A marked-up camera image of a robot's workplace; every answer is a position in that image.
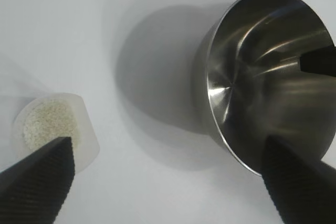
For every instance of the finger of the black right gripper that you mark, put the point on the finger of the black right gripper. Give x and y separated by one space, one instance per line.
320 62

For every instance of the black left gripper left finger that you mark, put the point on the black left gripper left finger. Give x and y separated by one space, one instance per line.
36 192

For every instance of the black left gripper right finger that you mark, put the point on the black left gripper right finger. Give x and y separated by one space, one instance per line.
299 190

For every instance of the translucent plastic measuring cup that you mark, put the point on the translucent plastic measuring cup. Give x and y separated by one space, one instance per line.
86 134

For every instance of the stainless steel mixing bowl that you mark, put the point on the stainless steel mixing bowl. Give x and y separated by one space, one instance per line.
236 103

